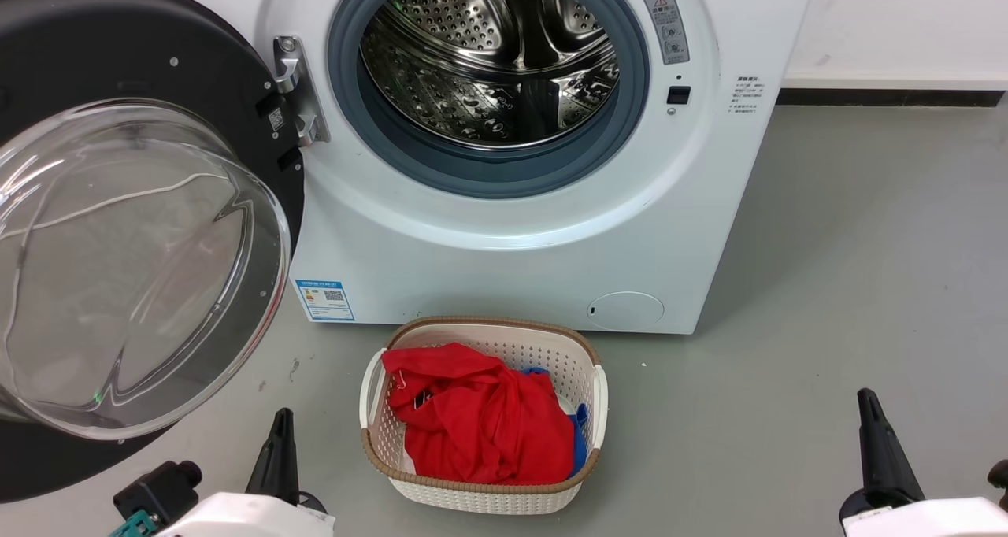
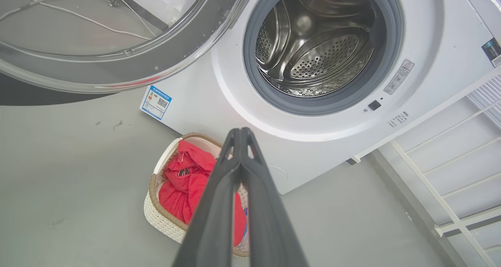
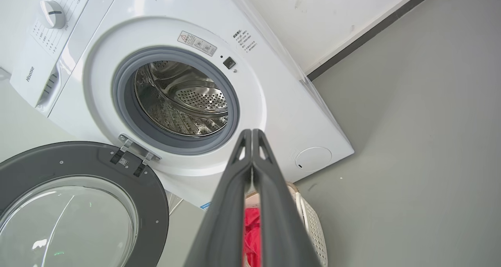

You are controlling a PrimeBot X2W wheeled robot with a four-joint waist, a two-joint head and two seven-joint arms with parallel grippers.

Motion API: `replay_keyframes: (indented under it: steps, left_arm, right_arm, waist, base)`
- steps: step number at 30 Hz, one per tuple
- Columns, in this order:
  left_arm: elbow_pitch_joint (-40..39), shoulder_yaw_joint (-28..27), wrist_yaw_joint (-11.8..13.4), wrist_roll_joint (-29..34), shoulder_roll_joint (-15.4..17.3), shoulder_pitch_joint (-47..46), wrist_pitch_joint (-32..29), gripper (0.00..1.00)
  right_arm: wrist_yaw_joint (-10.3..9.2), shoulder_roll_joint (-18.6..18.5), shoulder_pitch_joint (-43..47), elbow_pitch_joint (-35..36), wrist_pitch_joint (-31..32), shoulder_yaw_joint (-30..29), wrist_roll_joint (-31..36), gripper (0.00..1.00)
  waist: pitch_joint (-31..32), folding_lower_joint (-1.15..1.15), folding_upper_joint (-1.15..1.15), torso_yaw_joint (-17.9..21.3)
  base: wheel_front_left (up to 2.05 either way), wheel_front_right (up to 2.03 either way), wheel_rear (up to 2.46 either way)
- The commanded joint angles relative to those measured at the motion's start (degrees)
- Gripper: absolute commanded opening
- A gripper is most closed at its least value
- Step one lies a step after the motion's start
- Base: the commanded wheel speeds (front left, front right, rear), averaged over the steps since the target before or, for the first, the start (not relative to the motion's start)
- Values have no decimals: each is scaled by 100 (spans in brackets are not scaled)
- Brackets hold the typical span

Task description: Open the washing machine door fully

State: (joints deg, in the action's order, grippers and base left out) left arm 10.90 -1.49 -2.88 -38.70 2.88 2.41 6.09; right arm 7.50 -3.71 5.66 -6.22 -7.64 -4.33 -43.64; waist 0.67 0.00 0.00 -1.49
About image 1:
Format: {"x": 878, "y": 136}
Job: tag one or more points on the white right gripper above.
{"x": 937, "y": 521}

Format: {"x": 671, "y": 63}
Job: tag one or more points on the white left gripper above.
{"x": 252, "y": 517}

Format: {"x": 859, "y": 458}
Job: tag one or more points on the round black glass washer door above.
{"x": 79, "y": 49}

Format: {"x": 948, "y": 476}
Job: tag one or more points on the white front-load washing machine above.
{"x": 512, "y": 269}

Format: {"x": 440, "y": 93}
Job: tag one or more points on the metal door hinge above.
{"x": 287, "y": 68}

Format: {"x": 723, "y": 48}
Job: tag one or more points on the blue energy label sticker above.
{"x": 324, "y": 300}

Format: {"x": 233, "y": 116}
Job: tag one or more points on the cream plastic laundry basket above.
{"x": 472, "y": 498}

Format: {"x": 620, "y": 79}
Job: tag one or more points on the red garment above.
{"x": 480, "y": 427}

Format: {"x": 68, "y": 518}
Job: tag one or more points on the blue garment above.
{"x": 580, "y": 436}

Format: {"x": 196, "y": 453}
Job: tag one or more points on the round white filter cover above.
{"x": 626, "y": 311}

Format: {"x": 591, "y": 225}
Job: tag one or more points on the small QR code sticker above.
{"x": 276, "y": 120}

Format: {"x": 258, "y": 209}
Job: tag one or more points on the stainless steel washer drum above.
{"x": 472, "y": 104}

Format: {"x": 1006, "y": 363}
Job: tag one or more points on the grey warning sticker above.
{"x": 667, "y": 29}

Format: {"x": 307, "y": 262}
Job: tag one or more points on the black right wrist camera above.
{"x": 1000, "y": 478}

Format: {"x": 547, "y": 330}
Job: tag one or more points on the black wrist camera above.
{"x": 157, "y": 490}
{"x": 1000, "y": 478}

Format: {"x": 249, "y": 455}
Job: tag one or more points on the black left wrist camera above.
{"x": 157, "y": 490}

